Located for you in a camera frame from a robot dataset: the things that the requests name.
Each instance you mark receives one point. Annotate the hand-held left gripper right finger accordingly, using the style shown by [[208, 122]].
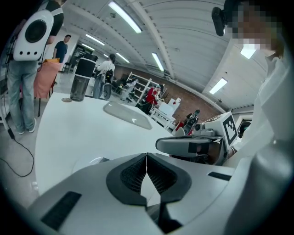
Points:
[[195, 183]]

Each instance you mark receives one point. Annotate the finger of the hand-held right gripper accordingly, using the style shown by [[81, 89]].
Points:
[[174, 144]]

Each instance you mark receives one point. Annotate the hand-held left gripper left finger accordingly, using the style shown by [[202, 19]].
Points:
[[92, 206]]

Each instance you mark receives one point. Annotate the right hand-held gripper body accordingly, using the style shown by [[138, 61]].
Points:
[[226, 128]]

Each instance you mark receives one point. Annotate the grey plate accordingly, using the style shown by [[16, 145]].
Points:
[[126, 114]]

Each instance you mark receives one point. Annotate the white low table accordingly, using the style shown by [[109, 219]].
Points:
[[164, 113]]

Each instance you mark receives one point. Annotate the person's white shirt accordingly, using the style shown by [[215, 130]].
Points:
[[264, 149]]

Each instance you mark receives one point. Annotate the long ceiling light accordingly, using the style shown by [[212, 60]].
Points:
[[158, 61], [125, 16], [94, 39], [122, 57], [218, 85]]

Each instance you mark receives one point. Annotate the white shelf rack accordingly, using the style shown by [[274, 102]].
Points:
[[140, 87]]

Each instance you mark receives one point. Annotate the dark translucent water bottle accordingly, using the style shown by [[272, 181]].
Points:
[[80, 78]]

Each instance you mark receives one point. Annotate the orange covered chair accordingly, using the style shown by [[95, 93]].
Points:
[[44, 78]]

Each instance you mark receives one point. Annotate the white hard-shell backpack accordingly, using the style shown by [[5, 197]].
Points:
[[32, 36]]

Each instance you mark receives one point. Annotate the black head-worn camera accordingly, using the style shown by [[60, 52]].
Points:
[[218, 20]]

